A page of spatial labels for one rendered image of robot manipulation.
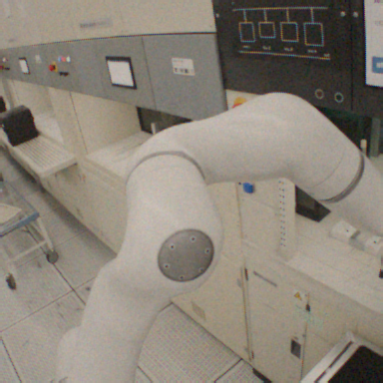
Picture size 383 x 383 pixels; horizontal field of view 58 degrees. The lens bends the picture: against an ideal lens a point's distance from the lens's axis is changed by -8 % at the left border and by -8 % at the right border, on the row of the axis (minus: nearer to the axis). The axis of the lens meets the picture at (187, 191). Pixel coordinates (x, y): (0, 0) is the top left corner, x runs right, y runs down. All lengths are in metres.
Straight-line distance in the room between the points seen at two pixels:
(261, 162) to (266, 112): 0.05
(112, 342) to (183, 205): 0.25
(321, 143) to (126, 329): 0.34
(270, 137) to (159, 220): 0.15
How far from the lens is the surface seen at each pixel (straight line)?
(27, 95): 3.74
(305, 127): 0.42
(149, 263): 0.36
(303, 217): 1.41
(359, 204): 0.51
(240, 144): 0.41
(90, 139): 2.35
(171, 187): 0.38
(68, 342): 0.70
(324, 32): 0.82
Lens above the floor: 1.68
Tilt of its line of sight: 30 degrees down
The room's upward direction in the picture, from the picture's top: 11 degrees counter-clockwise
